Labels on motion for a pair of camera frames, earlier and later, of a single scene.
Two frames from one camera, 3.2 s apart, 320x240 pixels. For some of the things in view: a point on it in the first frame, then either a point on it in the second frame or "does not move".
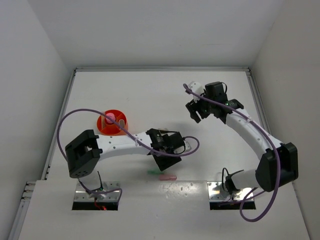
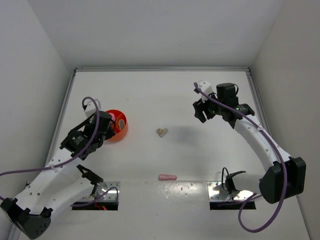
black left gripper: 162,163 to 110,132
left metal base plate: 81,195 does not move
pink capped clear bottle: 111,115 does not move
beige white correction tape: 121,122 does not move
